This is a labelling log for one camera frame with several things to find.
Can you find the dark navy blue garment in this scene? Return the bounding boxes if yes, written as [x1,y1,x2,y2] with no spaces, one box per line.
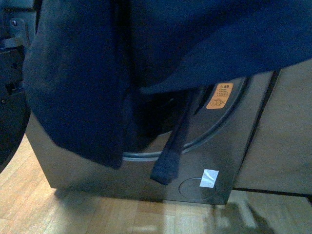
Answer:
[23,0,312,185]

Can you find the grey front-load washing machine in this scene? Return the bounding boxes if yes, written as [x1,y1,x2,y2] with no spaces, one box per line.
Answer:
[0,0,281,206]

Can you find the washing machine glass door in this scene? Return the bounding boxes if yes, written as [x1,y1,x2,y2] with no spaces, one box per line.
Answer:
[0,48,30,171]

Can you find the orange warning sticker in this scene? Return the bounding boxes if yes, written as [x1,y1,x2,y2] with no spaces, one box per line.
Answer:
[206,83,234,110]

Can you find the white paper label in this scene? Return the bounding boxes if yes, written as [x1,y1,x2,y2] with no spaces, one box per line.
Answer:
[199,169,219,188]

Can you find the beige cabinet beside washer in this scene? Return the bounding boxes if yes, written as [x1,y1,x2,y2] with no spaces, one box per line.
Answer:
[234,60,312,195]

